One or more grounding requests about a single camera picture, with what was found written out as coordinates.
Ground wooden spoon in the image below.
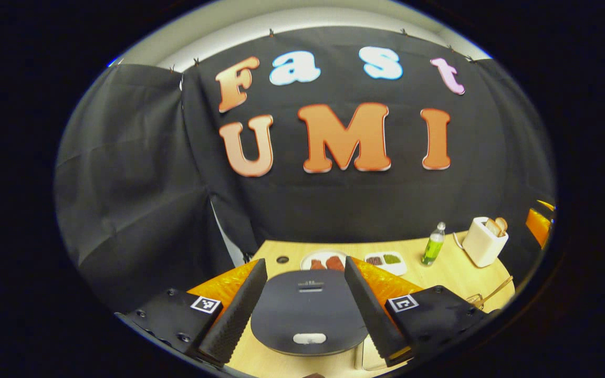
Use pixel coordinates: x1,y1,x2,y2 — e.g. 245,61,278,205
478,276,514,308

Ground round plate of red meat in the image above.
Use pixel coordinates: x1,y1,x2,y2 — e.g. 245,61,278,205
300,250,348,272

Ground green drink bottle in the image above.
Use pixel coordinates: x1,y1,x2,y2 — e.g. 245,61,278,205
421,222,446,267

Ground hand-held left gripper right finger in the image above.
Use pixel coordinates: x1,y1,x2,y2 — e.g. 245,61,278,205
343,256,500,368

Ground black rice cooker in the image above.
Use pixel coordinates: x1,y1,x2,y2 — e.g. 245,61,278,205
250,269,369,357

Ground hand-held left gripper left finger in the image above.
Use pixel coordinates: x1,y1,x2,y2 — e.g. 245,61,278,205
115,257,269,368

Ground white divided dish of beans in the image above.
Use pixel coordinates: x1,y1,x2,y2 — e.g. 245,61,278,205
364,251,408,277

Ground toasted bread slices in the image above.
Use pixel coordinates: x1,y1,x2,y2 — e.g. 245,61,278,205
484,216,508,237

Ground black backdrop cloth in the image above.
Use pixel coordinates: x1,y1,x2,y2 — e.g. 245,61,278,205
53,26,558,316

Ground white toaster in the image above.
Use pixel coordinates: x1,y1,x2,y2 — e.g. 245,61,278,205
462,217,509,268

